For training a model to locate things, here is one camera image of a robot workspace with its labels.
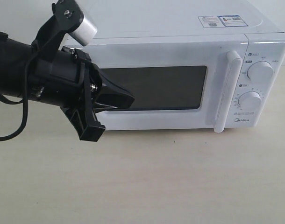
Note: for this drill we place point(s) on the white microwave door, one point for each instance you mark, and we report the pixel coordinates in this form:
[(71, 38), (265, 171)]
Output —
[(178, 82)]

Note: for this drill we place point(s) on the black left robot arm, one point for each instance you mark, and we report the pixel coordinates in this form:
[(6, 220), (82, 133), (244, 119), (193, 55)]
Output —
[(15, 62)]

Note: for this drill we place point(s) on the lower white control knob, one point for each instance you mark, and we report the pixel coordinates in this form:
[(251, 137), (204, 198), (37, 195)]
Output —
[(250, 101)]

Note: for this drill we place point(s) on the white microwave oven body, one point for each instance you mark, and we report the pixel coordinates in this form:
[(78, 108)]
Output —
[(179, 18)]

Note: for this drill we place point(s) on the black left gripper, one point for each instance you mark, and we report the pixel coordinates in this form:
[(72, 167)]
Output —
[(66, 82)]

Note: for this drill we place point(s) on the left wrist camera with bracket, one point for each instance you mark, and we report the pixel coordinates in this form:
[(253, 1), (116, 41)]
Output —
[(67, 18)]

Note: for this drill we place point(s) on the blue white warning sticker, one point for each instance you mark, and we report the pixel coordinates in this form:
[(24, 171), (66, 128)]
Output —
[(222, 21)]

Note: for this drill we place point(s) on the white control knob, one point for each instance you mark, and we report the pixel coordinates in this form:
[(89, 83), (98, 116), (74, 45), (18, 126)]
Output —
[(250, 101), (260, 71)]

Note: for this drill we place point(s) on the upper white control knob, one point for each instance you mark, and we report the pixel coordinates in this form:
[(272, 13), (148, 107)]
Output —
[(260, 71)]

